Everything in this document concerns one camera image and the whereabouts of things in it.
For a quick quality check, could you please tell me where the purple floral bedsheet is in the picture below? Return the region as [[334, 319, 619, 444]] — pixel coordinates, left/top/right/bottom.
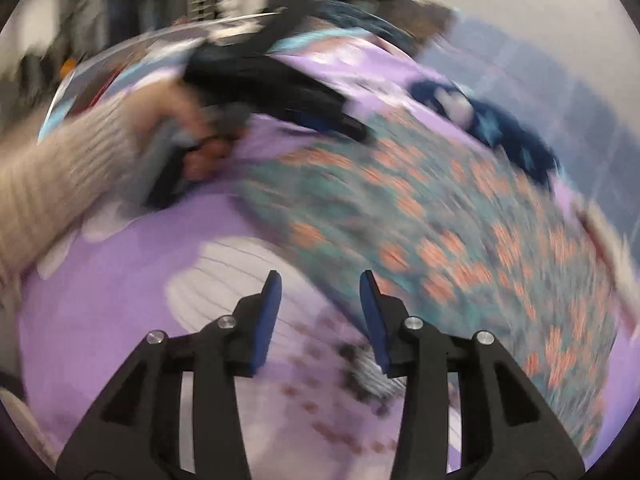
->
[[20, 35, 639, 479]]

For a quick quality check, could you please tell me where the left forearm beige sleeve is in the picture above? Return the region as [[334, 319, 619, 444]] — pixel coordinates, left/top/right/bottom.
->
[[1, 96, 138, 287]]

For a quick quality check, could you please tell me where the navy star fleece garment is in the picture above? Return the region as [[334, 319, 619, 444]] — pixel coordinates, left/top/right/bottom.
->
[[408, 79, 560, 190]]

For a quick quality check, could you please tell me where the left hand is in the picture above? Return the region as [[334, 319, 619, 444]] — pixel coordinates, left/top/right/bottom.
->
[[120, 78, 254, 212]]

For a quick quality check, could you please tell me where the dark floral pillow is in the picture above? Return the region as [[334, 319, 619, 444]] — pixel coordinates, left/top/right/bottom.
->
[[322, 0, 457, 58]]

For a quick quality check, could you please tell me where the blue plaid pillow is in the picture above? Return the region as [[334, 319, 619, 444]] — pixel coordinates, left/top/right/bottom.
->
[[418, 18, 639, 252]]

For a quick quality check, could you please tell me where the teal floral shirt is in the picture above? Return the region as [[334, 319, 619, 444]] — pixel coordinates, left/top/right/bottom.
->
[[236, 110, 617, 454]]

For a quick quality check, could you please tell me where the folded beige garment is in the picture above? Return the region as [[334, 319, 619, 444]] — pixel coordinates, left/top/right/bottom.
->
[[573, 200, 639, 338]]

